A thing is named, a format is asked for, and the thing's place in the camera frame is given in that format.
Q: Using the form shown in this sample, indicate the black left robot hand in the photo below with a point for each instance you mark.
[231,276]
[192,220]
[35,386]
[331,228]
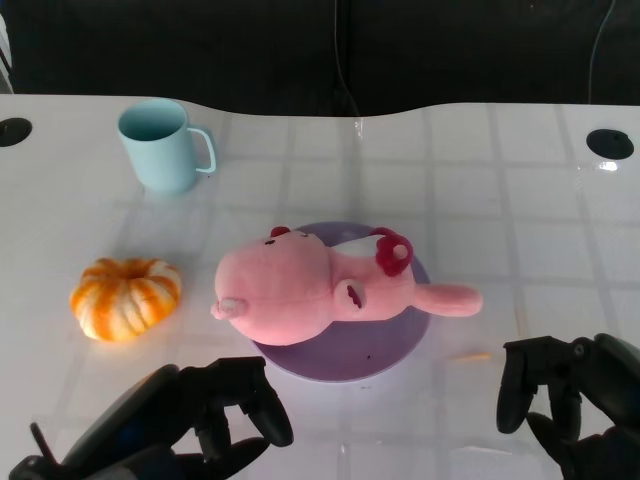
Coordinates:
[150,405]

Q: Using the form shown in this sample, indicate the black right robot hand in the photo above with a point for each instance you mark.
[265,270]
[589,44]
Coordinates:
[615,380]

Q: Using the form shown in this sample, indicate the pink plush doll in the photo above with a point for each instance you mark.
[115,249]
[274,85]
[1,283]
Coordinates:
[280,295]

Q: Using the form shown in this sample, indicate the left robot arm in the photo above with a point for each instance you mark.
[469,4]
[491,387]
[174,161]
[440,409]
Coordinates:
[30,467]

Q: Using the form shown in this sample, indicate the lavender plastic plate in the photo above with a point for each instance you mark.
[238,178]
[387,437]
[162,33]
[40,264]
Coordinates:
[350,355]

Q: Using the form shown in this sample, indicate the orange white striped pumpkin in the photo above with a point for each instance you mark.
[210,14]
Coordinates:
[125,300]

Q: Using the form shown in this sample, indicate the black round table grommet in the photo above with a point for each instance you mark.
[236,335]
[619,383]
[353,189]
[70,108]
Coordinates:
[610,144]
[12,132]

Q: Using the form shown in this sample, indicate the light blue mug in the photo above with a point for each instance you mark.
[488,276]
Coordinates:
[160,160]

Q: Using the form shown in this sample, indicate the white object at edge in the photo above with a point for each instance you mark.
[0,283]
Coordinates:
[4,55]

